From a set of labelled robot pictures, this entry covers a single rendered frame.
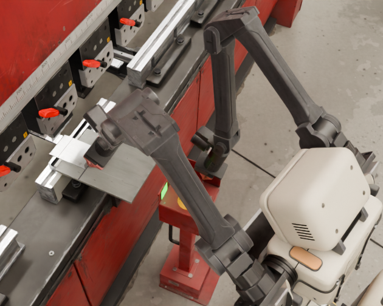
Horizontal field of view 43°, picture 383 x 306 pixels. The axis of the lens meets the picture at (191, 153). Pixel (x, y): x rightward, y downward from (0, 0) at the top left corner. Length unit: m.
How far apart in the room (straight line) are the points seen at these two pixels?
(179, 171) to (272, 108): 2.19
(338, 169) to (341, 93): 2.19
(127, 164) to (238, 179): 1.27
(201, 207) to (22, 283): 0.71
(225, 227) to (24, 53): 0.59
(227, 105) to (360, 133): 1.77
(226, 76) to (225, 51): 0.08
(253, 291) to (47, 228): 0.73
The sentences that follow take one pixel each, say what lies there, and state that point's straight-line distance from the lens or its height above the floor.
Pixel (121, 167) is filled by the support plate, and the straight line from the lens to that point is 1.49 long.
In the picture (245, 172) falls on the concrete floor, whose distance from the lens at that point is 2.71.
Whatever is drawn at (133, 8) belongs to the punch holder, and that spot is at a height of 1.27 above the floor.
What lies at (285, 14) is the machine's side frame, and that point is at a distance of 3.58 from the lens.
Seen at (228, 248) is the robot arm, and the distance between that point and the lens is 1.06.
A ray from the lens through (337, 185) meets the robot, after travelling 1.07.
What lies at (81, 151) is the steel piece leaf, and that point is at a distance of 1.54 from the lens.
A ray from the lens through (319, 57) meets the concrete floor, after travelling 3.45.
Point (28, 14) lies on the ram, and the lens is 1.14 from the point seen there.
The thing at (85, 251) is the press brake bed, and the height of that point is 0.75.
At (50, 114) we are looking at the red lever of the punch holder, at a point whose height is 1.30.
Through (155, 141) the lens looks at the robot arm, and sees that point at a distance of 0.83.
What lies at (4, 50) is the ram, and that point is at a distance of 1.11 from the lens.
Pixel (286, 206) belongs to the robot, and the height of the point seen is 1.35.
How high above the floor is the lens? 2.22
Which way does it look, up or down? 54 degrees down
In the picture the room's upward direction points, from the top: 3 degrees clockwise
